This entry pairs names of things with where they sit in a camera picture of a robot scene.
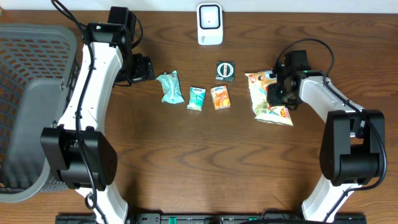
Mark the dark green round-logo box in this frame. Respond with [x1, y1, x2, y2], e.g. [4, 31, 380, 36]
[215, 62, 235, 82]

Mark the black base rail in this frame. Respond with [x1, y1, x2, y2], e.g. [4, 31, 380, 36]
[54, 212, 367, 224]

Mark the teal wrapper pack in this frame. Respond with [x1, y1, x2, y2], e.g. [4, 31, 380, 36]
[156, 70, 185, 104]

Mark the yellow snack bag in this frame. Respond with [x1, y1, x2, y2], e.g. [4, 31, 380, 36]
[245, 70, 293, 126]

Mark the orange tissue pack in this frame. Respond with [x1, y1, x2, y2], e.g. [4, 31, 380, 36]
[210, 85, 231, 110]

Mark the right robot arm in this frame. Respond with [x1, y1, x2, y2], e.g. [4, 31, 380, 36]
[268, 50, 387, 223]

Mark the grey plastic basket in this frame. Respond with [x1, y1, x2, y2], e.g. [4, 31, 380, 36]
[1, 24, 80, 203]

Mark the white barcode scanner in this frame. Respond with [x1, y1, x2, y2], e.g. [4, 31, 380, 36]
[197, 3, 223, 45]

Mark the teal tissue pack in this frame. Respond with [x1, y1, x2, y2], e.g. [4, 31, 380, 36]
[187, 86, 206, 111]

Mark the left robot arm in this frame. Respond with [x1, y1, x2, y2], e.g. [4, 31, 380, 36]
[40, 1, 155, 223]

